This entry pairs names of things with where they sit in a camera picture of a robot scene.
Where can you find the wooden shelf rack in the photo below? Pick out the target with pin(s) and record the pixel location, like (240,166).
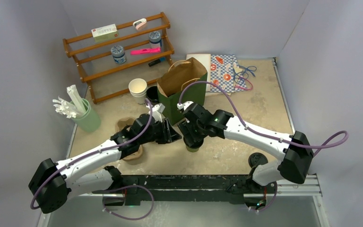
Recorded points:
(129,44)

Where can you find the white green box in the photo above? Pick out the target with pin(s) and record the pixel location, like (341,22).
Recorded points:
(105,33)

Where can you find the blue checkered paper bag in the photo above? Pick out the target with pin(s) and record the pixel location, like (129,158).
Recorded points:
(223,75)

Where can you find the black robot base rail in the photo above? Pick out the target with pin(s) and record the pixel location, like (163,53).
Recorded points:
(234,189)

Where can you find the blue lidded jar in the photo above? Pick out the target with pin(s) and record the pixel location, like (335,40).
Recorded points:
(118,54)
(155,39)

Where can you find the blue lidded jar left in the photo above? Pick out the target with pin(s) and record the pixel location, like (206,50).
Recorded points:
(118,54)

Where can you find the blue lidded jar right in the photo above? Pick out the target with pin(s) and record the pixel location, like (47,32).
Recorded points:
(155,39)

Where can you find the pink marker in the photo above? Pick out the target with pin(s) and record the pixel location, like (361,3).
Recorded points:
(146,51)

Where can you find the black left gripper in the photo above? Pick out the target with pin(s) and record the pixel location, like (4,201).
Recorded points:
(168,135)

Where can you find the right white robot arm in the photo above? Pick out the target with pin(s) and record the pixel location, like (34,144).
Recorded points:
(293,157)

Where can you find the white paper bag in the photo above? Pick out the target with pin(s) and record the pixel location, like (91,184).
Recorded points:
(204,59)

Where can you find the black paper cup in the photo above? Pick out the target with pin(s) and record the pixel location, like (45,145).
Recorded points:
(152,95)

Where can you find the green straw holder cup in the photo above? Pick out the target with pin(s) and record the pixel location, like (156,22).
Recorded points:
(90,121)

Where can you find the black blue marker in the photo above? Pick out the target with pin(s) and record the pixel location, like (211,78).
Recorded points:
(157,61)

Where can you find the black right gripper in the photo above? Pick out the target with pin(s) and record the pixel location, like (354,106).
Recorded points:
(185,128)

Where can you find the green paper bag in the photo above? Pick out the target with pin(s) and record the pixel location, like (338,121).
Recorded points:
(175,80)

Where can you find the white paper cup stack left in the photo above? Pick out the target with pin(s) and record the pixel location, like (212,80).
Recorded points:
(138,89)

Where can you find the black cup lid near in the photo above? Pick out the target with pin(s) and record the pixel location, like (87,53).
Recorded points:
(256,159)

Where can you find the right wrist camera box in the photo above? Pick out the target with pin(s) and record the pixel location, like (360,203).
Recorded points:
(183,106)

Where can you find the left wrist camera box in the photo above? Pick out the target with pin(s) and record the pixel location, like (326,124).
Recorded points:
(156,112)

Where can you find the pink white clip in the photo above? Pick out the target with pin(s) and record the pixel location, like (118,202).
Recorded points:
(140,24)

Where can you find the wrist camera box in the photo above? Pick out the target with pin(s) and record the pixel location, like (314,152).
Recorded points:
(183,106)
(156,112)

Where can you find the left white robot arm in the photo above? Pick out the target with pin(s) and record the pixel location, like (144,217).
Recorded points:
(53,183)

